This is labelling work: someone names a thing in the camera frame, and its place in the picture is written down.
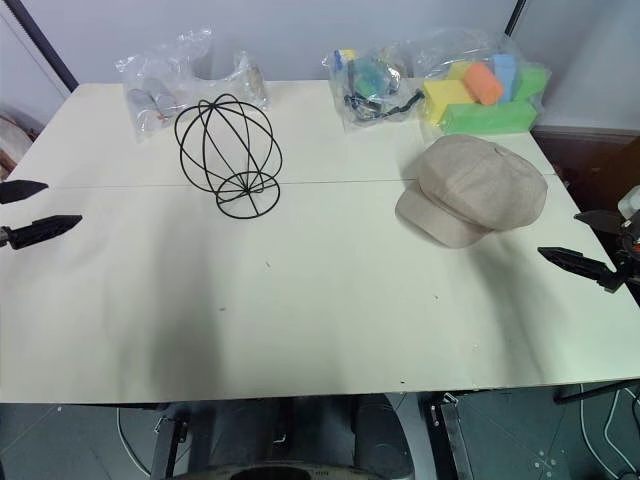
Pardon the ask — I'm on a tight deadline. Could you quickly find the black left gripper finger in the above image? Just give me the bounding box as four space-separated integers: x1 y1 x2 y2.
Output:
8 214 84 252
0 180 50 205

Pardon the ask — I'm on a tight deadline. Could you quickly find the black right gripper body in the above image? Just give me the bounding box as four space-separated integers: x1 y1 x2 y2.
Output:
615 215 640 291

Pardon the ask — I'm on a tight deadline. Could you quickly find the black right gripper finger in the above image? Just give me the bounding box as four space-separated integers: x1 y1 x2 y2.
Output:
574 209 621 233
537 246 621 294

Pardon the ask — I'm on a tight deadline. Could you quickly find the beige newsboy cap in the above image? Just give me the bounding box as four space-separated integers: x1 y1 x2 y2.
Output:
394 134 550 249

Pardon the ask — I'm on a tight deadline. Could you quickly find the dark brown cabinet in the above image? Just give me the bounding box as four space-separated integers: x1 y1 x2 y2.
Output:
530 125 640 214

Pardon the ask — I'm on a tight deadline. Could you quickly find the black table brace bar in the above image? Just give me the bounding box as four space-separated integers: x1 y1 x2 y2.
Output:
553 378 640 403

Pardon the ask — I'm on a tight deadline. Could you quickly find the thick black pole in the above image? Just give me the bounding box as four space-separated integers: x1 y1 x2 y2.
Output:
9 0 80 92

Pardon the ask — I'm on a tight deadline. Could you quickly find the long green sponge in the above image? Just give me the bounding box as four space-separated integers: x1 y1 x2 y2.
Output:
439 100 539 136

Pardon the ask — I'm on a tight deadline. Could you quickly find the short green sponge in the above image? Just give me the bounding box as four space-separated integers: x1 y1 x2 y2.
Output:
509 66 549 104

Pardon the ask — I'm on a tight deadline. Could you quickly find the clear bag with metal parts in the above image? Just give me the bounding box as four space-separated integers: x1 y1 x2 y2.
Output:
113 26 272 145

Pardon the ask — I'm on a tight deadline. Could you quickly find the blue sponge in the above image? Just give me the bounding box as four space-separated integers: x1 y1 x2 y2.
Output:
489 53 524 102

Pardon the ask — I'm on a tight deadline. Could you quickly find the orange sponge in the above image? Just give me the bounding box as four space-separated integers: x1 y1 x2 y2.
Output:
463 61 504 107

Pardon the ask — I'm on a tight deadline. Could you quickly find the large yellow sponge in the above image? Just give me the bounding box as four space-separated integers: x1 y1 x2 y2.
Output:
422 78 475 127

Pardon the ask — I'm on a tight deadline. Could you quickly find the small yellow sponge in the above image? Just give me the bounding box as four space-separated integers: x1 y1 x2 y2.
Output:
446 61 477 82

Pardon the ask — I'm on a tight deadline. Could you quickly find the clear bag with sponges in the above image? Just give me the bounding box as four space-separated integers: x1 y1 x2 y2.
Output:
408 27 552 137

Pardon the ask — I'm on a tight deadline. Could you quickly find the black metal table leg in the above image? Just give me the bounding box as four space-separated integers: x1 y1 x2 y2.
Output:
422 392 474 480
148 407 191 480

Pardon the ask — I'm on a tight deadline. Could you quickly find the thin black pole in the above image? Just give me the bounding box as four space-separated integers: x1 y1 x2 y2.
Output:
501 0 522 37

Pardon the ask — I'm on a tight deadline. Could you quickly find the dark rounded shape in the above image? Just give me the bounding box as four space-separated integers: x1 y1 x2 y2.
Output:
352 393 417 476

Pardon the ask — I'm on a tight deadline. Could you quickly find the clear bag with mixed items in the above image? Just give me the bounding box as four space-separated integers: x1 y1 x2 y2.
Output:
321 45 427 134

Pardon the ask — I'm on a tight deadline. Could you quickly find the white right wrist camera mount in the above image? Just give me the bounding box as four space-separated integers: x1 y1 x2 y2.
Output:
617 184 640 219

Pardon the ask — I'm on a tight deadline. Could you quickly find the white cable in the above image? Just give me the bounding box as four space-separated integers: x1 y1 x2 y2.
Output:
578 382 640 454

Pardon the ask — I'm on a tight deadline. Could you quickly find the black wire head stand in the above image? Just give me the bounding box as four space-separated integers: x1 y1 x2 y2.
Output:
173 92 285 220

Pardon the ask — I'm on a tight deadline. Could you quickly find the black cord in bag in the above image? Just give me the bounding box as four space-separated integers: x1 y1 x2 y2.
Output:
343 88 426 123

